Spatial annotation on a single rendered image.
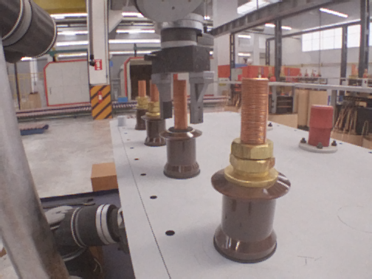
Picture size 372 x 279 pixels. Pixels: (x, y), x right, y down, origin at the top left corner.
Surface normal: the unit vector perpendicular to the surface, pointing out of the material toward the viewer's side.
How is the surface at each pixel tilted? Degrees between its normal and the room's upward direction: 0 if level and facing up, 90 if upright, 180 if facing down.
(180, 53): 90
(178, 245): 0
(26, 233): 80
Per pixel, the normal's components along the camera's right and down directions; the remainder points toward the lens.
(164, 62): -0.72, 0.18
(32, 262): 0.58, 0.04
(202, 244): -0.02, -0.97
